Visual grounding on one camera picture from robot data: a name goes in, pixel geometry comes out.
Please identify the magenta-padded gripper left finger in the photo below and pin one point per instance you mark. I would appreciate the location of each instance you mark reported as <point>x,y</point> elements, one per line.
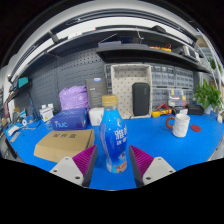
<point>66,168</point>

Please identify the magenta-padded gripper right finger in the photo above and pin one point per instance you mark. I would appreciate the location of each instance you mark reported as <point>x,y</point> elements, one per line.
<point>156,168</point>

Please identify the blue drink bottle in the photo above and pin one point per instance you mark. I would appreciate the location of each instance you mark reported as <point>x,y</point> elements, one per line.
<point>113,136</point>

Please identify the brown cardboard box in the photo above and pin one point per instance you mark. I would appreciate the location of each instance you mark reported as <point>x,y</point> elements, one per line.
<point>63,145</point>

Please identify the blue printed carton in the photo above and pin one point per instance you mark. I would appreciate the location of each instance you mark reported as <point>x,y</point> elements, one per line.
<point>70,120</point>

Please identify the flat round red coaster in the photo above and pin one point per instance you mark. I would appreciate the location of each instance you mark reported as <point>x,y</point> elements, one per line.
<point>196,128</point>

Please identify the yellow multimeter with red leads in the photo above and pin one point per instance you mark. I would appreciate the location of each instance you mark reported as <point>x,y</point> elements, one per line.
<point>161,112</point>

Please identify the white box with small bottles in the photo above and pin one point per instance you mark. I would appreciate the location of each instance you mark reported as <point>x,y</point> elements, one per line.
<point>46,114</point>

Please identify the black box with white label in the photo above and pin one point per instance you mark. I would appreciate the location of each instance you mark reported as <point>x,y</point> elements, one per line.
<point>178,110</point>

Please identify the flat black case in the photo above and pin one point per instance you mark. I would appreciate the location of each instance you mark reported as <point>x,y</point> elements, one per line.
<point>195,110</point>

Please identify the purple plastic bag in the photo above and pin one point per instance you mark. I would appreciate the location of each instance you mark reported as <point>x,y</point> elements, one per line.
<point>73,98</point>

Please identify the black rectangular speaker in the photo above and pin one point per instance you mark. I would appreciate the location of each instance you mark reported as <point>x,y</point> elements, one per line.
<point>141,99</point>

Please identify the clear organizer with coloured parts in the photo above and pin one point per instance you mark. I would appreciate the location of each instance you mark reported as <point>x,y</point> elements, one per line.
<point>176,97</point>

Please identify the dark grey upright box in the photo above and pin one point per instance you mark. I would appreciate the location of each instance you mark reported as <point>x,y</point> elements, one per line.
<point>96,93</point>

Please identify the beige pegboard tray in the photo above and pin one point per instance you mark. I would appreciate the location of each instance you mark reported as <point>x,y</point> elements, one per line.
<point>123,90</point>

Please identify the green potted plant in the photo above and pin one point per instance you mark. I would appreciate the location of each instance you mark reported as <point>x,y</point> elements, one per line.
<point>208,96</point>

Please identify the grey small-parts drawer cabinet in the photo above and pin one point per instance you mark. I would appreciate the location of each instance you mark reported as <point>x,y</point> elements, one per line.
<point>166,78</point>

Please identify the grey oscilloscope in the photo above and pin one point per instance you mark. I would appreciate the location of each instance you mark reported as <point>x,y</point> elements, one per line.
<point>191,53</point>

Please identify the white shelving unit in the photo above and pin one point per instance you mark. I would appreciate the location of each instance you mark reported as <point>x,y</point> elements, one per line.
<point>213,56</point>

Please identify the dark wall shelf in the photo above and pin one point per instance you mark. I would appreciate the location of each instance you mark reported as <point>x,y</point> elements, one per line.
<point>140,55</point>

